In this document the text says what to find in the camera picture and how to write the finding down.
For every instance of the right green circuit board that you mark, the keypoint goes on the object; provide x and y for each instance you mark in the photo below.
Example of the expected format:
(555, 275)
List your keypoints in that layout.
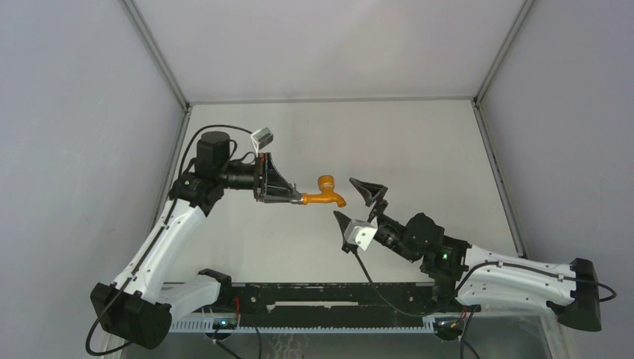
(448, 326)

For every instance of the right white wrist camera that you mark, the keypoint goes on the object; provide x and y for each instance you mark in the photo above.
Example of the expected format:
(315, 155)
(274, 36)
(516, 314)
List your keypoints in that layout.
(360, 233)

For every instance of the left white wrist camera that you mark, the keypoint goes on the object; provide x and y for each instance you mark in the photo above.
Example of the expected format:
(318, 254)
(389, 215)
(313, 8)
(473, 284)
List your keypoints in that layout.
(261, 138)

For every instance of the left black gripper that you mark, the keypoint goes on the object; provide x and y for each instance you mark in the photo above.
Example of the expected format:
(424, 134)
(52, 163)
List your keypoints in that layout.
(277, 189)

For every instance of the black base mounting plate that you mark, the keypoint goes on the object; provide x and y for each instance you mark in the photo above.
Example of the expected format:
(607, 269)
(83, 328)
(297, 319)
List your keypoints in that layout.
(327, 302)

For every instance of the white slotted cable duct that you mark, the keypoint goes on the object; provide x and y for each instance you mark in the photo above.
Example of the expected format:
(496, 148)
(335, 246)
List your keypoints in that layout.
(192, 325)

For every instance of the left green circuit board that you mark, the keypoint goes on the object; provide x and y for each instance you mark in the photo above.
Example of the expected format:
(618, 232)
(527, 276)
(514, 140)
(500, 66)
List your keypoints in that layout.
(224, 325)

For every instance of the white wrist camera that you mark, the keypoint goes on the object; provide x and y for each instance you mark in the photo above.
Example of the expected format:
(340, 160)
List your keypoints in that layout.
(360, 233)
(261, 138)

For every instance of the orange faucet body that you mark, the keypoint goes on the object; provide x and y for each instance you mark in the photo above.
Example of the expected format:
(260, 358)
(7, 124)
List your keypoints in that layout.
(327, 193)

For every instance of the green circuit board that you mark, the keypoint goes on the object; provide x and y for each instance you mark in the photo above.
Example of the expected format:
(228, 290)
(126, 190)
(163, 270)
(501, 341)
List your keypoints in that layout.
(448, 326)
(224, 325)

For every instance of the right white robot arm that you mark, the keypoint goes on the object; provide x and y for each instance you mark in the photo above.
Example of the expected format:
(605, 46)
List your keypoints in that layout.
(471, 275)

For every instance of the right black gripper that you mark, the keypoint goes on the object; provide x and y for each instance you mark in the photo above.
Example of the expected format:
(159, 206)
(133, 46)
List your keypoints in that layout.
(370, 193)

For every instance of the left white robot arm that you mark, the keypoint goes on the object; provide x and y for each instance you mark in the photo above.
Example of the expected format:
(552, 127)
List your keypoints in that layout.
(134, 306)

